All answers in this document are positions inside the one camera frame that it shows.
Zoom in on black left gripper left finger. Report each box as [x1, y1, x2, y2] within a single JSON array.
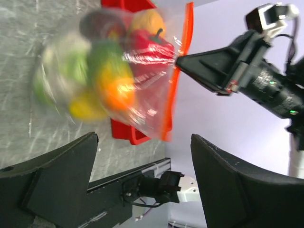
[[0, 132, 98, 228]]

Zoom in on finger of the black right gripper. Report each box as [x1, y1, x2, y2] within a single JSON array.
[[177, 30, 271, 95]]

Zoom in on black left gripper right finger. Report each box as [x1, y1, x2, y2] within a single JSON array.
[[190, 134, 304, 228]]

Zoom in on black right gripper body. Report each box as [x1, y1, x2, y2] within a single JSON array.
[[233, 58, 304, 119]]

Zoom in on red bell pepper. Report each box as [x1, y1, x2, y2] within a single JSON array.
[[125, 29, 175, 76]]

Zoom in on yellow mango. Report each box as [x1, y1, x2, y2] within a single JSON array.
[[68, 91, 108, 122]]

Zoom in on small yellow orange fruit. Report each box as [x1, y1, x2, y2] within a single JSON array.
[[128, 9, 166, 38]]

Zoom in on clear zip top bag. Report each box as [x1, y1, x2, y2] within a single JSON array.
[[32, 0, 194, 145]]

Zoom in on green orange mango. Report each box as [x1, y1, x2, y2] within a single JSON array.
[[87, 41, 135, 112]]

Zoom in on white cauliflower with leaves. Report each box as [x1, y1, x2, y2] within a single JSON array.
[[33, 32, 91, 105]]

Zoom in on dark red apple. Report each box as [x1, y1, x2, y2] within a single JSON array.
[[79, 10, 126, 39]]

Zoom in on red plastic bin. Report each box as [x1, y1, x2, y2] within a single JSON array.
[[101, 0, 173, 146]]

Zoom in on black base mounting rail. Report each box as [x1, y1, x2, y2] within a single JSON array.
[[76, 157, 200, 228]]

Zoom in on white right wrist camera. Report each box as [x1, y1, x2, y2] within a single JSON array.
[[245, 2, 300, 41]]

